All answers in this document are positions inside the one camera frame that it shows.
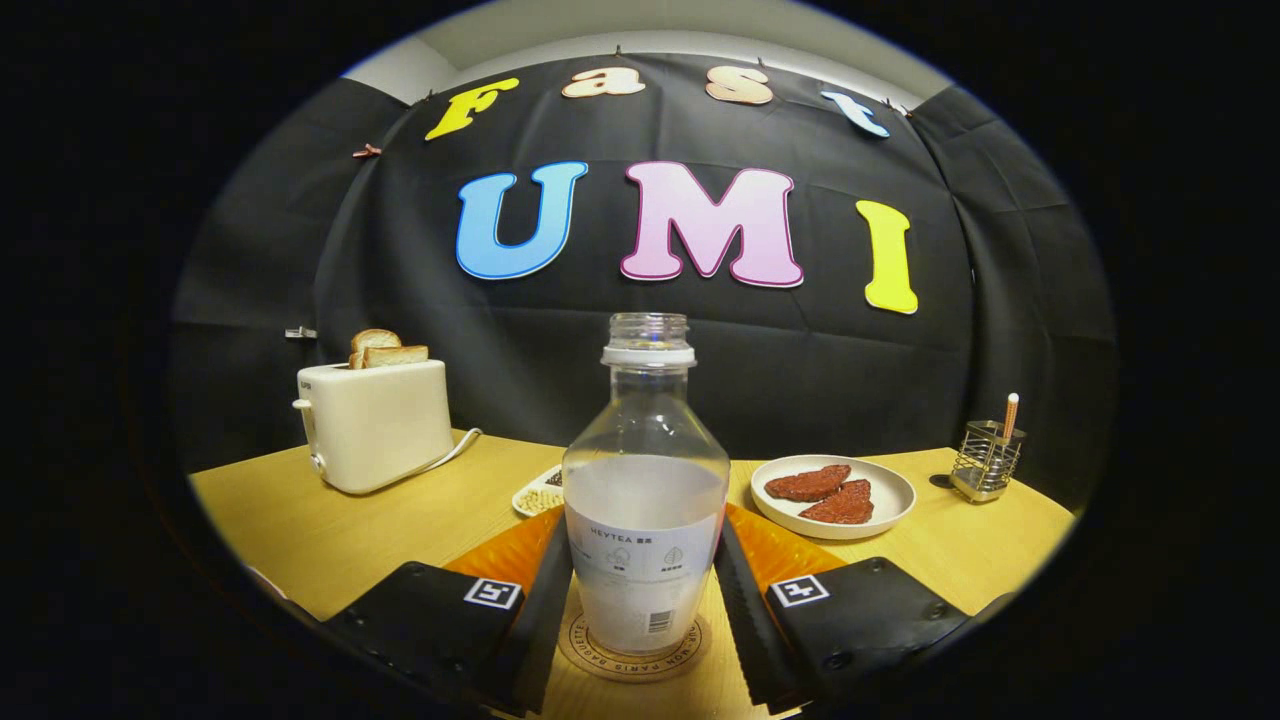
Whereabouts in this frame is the white toaster cable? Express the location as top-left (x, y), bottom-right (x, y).
top-left (425, 428), bottom-right (483, 481)

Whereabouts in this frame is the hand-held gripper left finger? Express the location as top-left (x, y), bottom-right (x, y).
top-left (325, 505), bottom-right (574, 717)

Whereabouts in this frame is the white divided condiment dish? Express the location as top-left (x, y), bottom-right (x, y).
top-left (512, 464), bottom-right (566, 518)

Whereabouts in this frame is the round wooden coaster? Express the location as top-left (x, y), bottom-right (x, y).
top-left (557, 585), bottom-right (711, 684)

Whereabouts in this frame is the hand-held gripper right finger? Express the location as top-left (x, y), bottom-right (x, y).
top-left (712, 503), bottom-right (971, 717)

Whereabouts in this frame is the metal wire utensil holder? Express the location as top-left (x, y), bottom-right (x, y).
top-left (948, 420), bottom-right (1027, 503)

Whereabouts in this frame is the brown meat piece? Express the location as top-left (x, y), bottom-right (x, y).
top-left (798, 479), bottom-right (874, 525)
top-left (765, 464), bottom-right (852, 502)

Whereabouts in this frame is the white round plate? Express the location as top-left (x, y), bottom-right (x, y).
top-left (750, 455), bottom-right (917, 541)

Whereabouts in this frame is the clear juice bottle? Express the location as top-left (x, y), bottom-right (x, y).
top-left (562, 313), bottom-right (731, 656)

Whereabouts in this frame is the wooden table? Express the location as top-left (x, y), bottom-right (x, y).
top-left (190, 430), bottom-right (1076, 720)

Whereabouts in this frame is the cream toaster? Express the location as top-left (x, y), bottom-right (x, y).
top-left (292, 359), bottom-right (456, 496)

